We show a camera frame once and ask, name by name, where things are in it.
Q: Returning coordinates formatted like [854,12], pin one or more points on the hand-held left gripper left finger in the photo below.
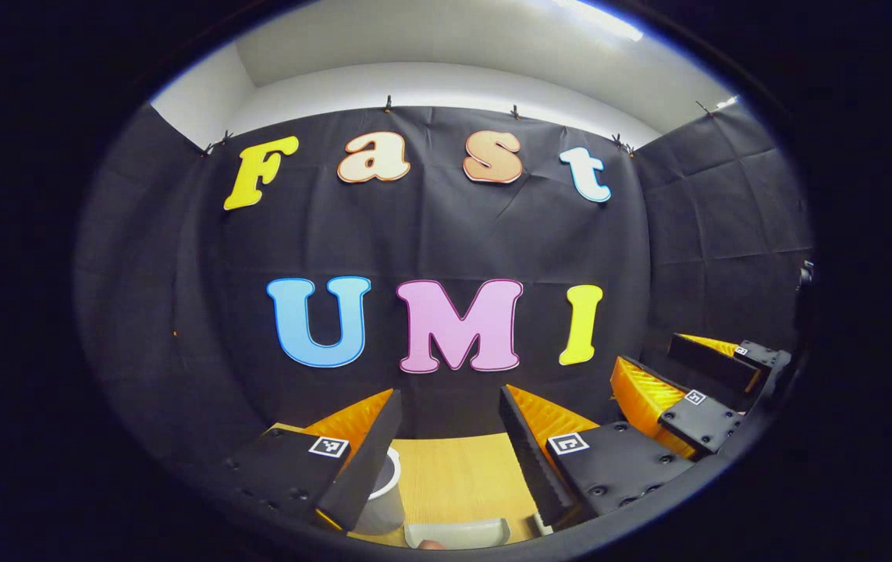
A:
[367,453]

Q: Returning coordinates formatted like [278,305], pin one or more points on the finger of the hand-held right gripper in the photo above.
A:
[715,367]
[699,421]

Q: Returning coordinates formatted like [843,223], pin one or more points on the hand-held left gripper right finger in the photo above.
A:
[527,453]

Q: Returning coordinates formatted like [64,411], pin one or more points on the grey garbage bin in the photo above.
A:
[387,492]

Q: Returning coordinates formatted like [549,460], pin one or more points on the white dustpan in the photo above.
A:
[457,532]

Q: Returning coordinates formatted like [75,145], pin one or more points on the wooden desktop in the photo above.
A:
[453,476]

